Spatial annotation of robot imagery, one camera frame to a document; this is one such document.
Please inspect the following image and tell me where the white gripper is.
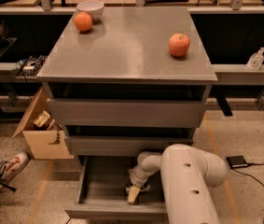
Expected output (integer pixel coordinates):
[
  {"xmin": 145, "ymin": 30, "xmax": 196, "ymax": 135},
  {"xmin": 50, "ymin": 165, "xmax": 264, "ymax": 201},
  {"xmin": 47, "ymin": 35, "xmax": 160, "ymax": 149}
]
[{"xmin": 127, "ymin": 164, "xmax": 152, "ymax": 203}]

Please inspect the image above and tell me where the silver blue redbull can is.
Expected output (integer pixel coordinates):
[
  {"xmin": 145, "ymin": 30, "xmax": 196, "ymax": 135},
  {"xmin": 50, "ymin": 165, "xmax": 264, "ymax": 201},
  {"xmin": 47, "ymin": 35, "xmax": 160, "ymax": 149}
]
[{"xmin": 125, "ymin": 185, "xmax": 150, "ymax": 195}]

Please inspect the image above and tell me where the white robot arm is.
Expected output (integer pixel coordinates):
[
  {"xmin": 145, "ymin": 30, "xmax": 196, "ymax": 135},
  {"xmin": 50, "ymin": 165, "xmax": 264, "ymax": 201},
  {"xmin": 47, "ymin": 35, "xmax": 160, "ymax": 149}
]
[{"xmin": 128, "ymin": 144, "xmax": 228, "ymax": 224}]

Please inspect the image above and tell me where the grey bottom drawer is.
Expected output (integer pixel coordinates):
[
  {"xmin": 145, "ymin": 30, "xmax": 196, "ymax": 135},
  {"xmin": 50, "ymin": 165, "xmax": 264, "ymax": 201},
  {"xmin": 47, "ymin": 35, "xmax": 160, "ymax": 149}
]
[{"xmin": 65, "ymin": 156, "xmax": 168, "ymax": 221}]

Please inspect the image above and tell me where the grey drawer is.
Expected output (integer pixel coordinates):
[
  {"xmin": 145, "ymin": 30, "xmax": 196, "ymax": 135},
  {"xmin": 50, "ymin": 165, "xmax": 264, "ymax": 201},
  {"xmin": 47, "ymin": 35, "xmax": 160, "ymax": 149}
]
[
  {"xmin": 47, "ymin": 98, "xmax": 205, "ymax": 128},
  {"xmin": 64, "ymin": 125, "xmax": 194, "ymax": 156},
  {"xmin": 65, "ymin": 156, "xmax": 168, "ymax": 221}
]

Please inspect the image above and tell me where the grey middle drawer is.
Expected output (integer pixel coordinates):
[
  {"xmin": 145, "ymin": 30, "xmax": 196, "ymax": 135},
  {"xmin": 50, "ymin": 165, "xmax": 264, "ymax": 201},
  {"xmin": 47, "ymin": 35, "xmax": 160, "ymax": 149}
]
[{"xmin": 64, "ymin": 125, "xmax": 194, "ymax": 156}]

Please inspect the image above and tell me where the grey top drawer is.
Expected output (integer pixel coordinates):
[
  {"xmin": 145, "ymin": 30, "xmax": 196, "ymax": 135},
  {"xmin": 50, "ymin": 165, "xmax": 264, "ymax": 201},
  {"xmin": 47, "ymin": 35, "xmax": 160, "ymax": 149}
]
[{"xmin": 47, "ymin": 98, "xmax": 205, "ymax": 128}]

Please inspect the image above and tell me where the grey drawer cabinet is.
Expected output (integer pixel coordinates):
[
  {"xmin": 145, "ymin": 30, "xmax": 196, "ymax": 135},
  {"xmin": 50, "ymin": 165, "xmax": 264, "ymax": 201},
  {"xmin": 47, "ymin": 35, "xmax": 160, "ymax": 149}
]
[{"xmin": 36, "ymin": 6, "xmax": 218, "ymax": 173}]

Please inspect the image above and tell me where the cardboard box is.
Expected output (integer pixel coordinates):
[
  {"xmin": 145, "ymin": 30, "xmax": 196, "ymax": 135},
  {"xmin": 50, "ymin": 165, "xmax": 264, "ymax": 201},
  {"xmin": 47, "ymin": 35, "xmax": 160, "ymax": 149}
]
[{"xmin": 12, "ymin": 88, "xmax": 74, "ymax": 159}]

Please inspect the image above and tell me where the black foot pedal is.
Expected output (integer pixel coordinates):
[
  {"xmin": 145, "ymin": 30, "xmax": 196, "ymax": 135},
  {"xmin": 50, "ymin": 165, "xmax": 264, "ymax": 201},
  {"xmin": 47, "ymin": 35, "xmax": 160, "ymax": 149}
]
[{"xmin": 226, "ymin": 156, "xmax": 248, "ymax": 169}]

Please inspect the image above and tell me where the snack packet in box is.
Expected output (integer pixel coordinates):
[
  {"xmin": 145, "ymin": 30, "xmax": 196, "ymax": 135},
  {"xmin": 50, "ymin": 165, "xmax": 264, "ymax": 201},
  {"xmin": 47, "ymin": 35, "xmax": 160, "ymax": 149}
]
[{"xmin": 34, "ymin": 110, "xmax": 55, "ymax": 130}]

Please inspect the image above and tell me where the white red sneaker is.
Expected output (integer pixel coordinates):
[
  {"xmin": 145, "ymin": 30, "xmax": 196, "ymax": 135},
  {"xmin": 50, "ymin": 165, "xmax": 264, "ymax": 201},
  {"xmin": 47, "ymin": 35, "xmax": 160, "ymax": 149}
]
[{"xmin": 0, "ymin": 152, "xmax": 30, "ymax": 192}]

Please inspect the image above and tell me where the red apple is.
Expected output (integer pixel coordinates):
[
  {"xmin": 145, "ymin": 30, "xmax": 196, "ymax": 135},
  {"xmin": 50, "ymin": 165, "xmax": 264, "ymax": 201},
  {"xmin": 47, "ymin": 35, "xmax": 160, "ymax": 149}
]
[{"xmin": 168, "ymin": 34, "xmax": 190, "ymax": 57}]

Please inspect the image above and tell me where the black white notebook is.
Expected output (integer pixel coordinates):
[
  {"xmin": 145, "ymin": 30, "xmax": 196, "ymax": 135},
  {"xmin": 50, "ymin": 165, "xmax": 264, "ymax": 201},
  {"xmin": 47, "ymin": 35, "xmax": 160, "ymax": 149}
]
[{"xmin": 17, "ymin": 55, "xmax": 47, "ymax": 77}]

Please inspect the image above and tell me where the clear sanitizer bottle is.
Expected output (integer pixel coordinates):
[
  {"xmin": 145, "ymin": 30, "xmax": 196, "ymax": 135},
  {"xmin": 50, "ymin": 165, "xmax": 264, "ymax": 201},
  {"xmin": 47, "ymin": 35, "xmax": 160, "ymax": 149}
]
[{"xmin": 246, "ymin": 47, "xmax": 264, "ymax": 71}]

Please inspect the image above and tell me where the orange fruit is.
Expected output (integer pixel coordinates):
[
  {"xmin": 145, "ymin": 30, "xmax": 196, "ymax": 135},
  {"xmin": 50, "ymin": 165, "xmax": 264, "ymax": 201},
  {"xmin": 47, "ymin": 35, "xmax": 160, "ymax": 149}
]
[{"xmin": 74, "ymin": 12, "xmax": 92, "ymax": 32}]

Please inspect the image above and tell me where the white bowl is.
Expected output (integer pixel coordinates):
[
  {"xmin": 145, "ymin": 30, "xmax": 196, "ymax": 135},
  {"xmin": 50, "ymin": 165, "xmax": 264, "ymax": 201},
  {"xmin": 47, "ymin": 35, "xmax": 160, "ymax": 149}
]
[{"xmin": 76, "ymin": 1, "xmax": 104, "ymax": 22}]

